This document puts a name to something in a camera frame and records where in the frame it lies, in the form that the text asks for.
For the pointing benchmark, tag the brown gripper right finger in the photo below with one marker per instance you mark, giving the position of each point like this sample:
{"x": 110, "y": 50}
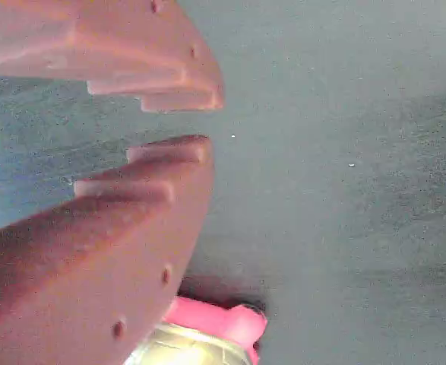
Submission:
{"x": 112, "y": 45}

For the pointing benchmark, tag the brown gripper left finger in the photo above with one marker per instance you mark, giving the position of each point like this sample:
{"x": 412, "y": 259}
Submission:
{"x": 93, "y": 266}

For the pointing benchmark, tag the red turtle toy gold shell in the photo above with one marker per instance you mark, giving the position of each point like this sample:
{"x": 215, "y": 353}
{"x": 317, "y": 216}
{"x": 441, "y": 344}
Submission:
{"x": 215, "y": 323}

